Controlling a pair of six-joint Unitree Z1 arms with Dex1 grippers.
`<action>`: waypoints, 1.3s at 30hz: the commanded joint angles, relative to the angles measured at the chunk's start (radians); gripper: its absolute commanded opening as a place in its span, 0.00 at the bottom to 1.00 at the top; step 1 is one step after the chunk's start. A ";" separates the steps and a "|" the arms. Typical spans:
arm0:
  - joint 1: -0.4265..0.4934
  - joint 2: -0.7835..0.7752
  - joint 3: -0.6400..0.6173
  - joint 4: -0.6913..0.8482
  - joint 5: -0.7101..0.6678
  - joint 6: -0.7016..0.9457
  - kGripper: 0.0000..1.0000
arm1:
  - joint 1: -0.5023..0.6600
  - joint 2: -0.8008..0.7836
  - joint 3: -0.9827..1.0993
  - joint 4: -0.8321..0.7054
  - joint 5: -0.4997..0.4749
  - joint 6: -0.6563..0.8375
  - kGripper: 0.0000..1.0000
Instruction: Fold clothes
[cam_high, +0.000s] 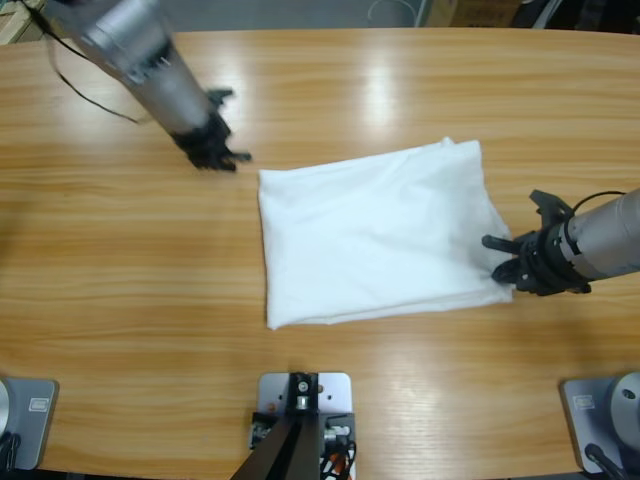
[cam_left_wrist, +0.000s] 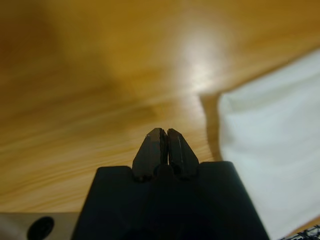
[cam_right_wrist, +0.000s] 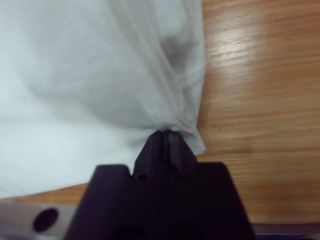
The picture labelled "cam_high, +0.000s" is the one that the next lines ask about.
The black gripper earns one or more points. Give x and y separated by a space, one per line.
207 142
550 260

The white t-shirt with small print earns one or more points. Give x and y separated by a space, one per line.
370 235

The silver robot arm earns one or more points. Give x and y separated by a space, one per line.
607 235
135 60

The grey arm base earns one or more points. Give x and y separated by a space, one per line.
600 415
35 425

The black clamp block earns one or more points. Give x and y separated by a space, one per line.
341 431

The brown cardboard box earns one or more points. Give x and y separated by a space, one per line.
485 12

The yellow box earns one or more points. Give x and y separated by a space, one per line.
444 12

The cardboard boxes stack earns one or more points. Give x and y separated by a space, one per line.
15 25

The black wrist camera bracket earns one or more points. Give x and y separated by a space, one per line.
550 207
220 96

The white mount plate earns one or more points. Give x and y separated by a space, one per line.
335 392

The grey metal frame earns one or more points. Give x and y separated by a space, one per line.
590 15

